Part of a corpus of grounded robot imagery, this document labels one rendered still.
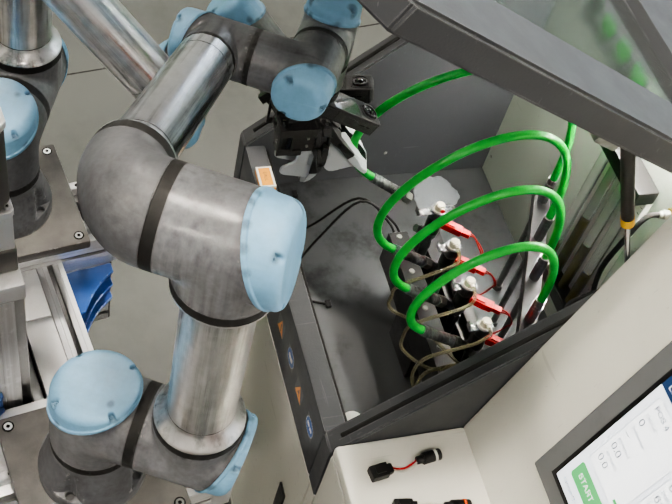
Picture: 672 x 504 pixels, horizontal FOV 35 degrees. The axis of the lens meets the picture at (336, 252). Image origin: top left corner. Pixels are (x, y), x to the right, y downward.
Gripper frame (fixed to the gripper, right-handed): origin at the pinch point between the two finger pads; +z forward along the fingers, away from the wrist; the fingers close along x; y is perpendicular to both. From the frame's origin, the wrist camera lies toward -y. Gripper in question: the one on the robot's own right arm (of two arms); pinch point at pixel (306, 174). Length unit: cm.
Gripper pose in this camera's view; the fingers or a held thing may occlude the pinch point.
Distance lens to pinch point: 169.9
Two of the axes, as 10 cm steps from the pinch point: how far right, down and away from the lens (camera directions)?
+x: 2.5, 7.9, -5.6
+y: -9.5, 0.9, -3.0
